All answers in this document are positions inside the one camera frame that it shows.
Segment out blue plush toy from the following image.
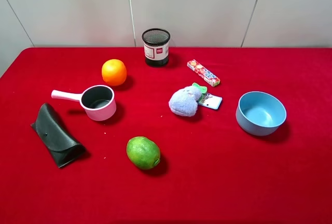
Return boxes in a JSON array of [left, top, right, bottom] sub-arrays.
[[169, 83, 223, 117]]

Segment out red candy stick pack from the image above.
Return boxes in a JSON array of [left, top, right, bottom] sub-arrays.
[[187, 59, 220, 87]]

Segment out green lime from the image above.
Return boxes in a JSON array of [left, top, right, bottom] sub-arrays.
[[126, 136, 161, 170]]

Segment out orange fruit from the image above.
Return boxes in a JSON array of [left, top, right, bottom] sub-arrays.
[[102, 59, 127, 86]]

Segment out black mesh pen holder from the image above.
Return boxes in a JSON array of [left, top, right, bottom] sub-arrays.
[[142, 28, 171, 67]]

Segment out red tablecloth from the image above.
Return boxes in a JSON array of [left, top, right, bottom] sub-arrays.
[[1, 48, 331, 223]]

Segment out light blue bowl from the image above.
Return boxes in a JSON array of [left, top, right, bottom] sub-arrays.
[[236, 91, 287, 136]]

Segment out black leather glasses case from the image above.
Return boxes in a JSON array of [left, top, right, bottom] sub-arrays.
[[31, 103, 86, 168]]

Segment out pink saucepan with handle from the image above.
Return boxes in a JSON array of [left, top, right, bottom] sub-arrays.
[[51, 85, 117, 121]]

